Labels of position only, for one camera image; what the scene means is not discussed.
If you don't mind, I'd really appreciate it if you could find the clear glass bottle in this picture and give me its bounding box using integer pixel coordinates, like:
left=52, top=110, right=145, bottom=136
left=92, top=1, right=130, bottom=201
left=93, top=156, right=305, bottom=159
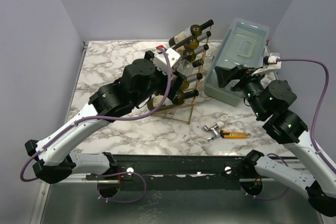
left=176, top=59, right=204, bottom=77

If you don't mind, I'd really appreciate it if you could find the dark wine bottle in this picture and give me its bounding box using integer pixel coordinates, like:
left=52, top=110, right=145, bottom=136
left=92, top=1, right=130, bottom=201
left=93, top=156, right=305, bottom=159
left=146, top=89, right=199, bottom=111
left=179, top=73, right=203, bottom=91

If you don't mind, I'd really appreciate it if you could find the wine bottle brown label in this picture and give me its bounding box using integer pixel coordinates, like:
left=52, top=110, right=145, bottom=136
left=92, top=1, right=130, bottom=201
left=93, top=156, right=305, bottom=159
left=170, top=31, right=212, bottom=51

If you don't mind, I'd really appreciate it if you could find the wine bottle white label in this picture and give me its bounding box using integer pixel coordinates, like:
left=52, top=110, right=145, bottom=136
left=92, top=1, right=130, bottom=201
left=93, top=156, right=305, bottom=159
left=169, top=19, right=214, bottom=47

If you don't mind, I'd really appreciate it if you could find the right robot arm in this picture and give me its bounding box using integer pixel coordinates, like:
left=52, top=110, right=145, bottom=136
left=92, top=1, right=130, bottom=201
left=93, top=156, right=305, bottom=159
left=214, top=65, right=335, bottom=217

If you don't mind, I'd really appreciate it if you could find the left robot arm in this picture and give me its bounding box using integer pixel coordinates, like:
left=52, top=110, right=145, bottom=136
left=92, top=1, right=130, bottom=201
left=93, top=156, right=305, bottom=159
left=25, top=48, right=181, bottom=184

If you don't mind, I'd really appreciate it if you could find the translucent green plastic toolbox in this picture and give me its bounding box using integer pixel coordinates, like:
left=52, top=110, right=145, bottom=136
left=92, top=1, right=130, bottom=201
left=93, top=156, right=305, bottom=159
left=204, top=18, right=269, bottom=106

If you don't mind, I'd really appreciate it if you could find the white plastic pipe fitting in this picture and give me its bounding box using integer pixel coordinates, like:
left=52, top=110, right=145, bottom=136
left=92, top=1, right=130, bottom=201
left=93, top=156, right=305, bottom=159
left=216, top=115, right=228, bottom=129

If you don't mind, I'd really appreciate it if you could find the yellow utility knife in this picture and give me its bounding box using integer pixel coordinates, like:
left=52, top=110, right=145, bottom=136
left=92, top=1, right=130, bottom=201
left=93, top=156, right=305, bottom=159
left=220, top=130, right=250, bottom=139

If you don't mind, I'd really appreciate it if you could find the gold wire wine rack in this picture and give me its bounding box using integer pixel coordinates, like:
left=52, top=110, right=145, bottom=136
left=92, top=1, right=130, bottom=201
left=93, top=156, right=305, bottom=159
left=153, top=27, right=211, bottom=124

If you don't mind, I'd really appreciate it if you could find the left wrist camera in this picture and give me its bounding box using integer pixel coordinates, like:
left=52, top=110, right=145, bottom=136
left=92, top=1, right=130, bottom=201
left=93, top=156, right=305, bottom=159
left=153, top=48, right=181, bottom=75

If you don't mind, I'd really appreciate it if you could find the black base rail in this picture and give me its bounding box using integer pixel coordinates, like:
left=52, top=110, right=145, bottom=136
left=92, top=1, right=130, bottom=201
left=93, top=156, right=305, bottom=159
left=86, top=155, right=258, bottom=191

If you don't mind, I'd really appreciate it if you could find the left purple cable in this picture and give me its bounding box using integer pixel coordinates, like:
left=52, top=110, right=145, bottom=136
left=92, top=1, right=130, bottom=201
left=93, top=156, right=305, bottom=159
left=20, top=48, right=174, bottom=204

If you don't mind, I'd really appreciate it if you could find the aluminium frame rail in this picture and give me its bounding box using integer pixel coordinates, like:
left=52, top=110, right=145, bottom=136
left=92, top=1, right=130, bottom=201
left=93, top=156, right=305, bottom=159
left=61, top=174, right=87, bottom=183

